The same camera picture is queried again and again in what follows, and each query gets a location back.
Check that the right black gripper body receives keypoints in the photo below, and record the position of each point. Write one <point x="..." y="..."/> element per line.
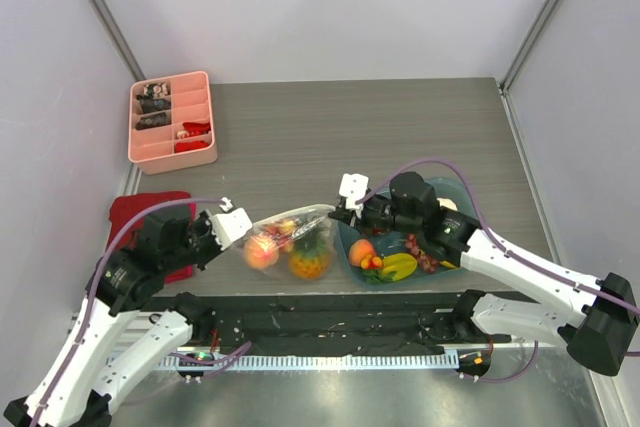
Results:
<point x="355" y="217"/>

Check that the orange toy pineapple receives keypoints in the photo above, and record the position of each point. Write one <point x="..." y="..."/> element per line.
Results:
<point x="311" y="255"/>

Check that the clear zip top bag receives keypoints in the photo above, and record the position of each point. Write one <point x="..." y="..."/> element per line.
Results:
<point x="315" y="215"/>

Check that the red cherry bunch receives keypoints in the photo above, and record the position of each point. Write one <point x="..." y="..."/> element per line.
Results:
<point x="284" y="232"/>

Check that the orange toy peach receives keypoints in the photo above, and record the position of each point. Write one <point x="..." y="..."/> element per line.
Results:
<point x="260" y="252"/>
<point x="359" y="251"/>

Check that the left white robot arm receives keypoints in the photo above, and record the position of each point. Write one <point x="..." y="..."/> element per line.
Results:
<point x="83" y="388"/>

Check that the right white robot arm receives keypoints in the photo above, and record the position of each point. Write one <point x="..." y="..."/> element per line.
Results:
<point x="594" y="319"/>

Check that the teal plastic tray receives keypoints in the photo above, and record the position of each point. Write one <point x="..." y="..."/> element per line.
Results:
<point x="391" y="243"/>

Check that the small orange cherry cluster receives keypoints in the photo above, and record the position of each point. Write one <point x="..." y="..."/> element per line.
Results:
<point x="371" y="262"/>

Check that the yellow green toy starfruit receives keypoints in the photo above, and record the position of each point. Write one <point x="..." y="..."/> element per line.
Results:
<point x="396" y="268"/>

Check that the white toy cauliflower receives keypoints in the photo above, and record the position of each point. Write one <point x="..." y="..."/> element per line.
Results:
<point x="448" y="204"/>

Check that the purple toy grapes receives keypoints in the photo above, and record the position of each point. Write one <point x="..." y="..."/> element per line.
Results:
<point x="425" y="262"/>

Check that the yellow toy lemon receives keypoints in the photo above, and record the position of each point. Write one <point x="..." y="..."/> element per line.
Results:
<point x="448" y="264"/>

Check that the pink compartment organizer box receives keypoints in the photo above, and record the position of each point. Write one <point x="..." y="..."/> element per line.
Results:
<point x="172" y="123"/>

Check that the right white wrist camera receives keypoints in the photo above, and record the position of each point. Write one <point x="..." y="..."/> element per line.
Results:
<point x="352" y="188"/>

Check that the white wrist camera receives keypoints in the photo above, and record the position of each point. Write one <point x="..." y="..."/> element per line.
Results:
<point x="231" y="224"/>
<point x="352" y="188"/>

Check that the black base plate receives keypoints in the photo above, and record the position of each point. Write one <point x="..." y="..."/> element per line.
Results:
<point x="335" y="325"/>

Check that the slotted white cable duct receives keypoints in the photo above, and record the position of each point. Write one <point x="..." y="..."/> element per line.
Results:
<point x="448" y="360"/>

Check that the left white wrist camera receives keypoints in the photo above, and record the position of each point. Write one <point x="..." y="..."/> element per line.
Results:
<point x="231" y="224"/>

